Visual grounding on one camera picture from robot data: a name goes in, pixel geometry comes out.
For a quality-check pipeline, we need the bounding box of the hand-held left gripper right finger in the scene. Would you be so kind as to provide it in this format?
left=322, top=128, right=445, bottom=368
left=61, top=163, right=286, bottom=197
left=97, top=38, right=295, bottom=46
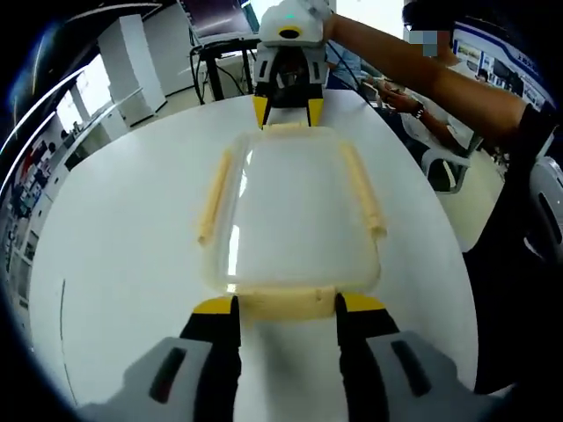
left=334, top=292, right=501, bottom=422

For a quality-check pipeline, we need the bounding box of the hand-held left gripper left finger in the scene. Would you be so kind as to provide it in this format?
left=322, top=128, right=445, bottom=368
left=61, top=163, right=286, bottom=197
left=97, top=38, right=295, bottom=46
left=81, top=295, right=243, bottom=422

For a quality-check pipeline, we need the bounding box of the clear lid with yellow latches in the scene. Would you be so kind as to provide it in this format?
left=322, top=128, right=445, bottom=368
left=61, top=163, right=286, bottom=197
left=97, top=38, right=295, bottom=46
left=192, top=122, right=388, bottom=322

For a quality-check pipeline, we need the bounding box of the clear plastic storage box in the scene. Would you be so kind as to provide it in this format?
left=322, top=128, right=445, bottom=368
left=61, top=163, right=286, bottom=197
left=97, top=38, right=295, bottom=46
left=204, top=130, right=382, bottom=295

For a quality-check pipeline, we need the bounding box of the white office chair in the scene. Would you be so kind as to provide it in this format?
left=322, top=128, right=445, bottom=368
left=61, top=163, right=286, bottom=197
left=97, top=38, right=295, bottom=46
left=420, top=144, right=472, bottom=193

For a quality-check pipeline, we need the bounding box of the grey chest-worn device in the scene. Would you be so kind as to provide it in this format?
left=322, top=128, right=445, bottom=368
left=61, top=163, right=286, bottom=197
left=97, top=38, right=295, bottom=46
left=523, top=156, right=563, bottom=266

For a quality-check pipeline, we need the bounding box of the black standing desk frame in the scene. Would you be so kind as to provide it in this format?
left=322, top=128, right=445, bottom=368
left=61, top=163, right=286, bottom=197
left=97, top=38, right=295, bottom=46
left=188, top=37, right=261, bottom=106

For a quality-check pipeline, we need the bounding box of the wall poster board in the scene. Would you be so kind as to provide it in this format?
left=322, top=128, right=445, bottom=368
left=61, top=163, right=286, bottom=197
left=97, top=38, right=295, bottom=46
left=452, top=21, right=556, bottom=112

